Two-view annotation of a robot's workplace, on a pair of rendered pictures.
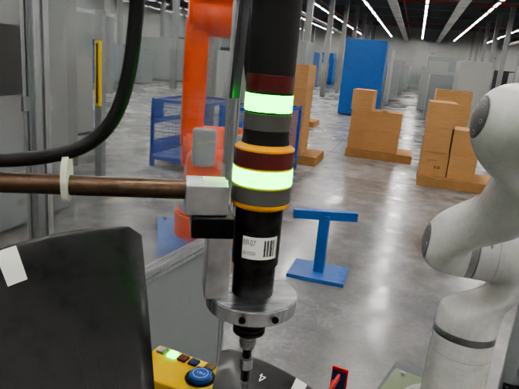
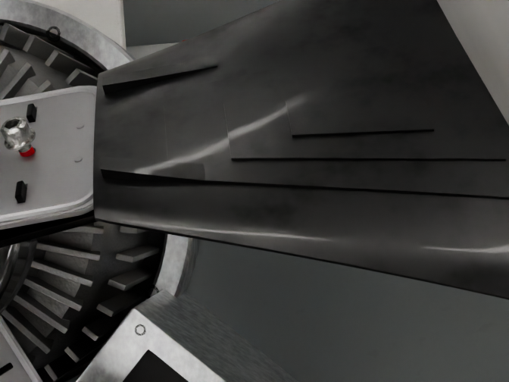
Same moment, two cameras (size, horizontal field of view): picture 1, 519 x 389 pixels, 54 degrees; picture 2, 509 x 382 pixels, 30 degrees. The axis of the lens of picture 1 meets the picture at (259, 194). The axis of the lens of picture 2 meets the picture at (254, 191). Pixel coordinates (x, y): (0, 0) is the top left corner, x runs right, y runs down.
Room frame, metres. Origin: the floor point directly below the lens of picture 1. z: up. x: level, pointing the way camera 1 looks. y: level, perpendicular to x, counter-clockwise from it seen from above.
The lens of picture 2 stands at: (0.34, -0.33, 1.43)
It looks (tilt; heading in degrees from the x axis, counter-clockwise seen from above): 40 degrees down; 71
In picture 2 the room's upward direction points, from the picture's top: 8 degrees counter-clockwise
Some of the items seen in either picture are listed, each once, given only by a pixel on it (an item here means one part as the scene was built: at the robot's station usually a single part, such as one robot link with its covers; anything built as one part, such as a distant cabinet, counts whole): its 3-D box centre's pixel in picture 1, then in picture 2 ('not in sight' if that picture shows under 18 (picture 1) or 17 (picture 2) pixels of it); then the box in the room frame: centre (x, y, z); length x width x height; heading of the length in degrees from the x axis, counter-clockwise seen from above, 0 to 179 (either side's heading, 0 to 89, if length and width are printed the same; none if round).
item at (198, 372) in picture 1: (200, 376); not in sight; (0.79, 0.08, 1.08); 0.04 x 0.04 x 0.02
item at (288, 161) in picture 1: (263, 156); not in sight; (0.36, 0.00, 1.57); 0.04 x 0.04 x 0.01
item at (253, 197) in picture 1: (261, 191); not in sight; (0.36, 0.00, 1.54); 0.04 x 0.04 x 0.01
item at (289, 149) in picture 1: (262, 174); not in sight; (0.36, 0.00, 1.55); 0.04 x 0.04 x 0.05
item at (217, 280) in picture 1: (242, 245); not in sight; (0.36, 0.01, 1.50); 0.09 x 0.07 x 0.10; 101
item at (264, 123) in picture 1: (266, 120); not in sight; (0.36, 0.00, 1.59); 0.03 x 0.03 x 0.01
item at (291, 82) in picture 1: (270, 82); not in sight; (0.36, 0.00, 1.62); 0.03 x 0.03 x 0.01
